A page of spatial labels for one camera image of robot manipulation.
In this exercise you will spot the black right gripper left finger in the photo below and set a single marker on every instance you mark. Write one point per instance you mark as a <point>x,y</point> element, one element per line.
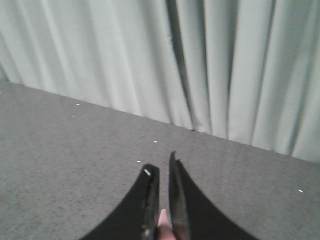
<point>136,216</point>

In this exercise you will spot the grey-white curtain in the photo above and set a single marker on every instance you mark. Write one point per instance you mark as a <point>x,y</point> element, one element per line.
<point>242,70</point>

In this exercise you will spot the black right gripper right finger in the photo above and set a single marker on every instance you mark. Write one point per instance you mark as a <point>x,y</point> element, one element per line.
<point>193,215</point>

